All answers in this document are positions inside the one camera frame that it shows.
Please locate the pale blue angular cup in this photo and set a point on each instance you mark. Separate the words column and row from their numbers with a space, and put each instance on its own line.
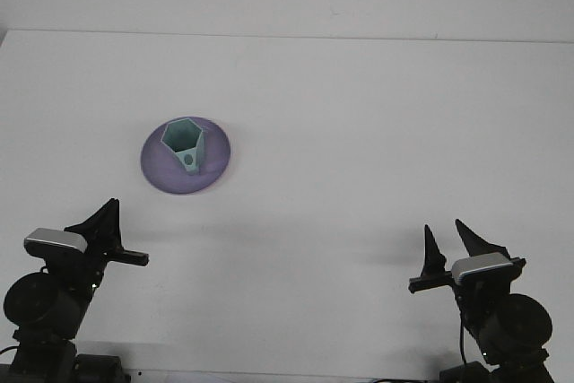
column 181, row 136

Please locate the purple round plate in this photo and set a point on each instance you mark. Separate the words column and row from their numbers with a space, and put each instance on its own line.
column 157, row 172

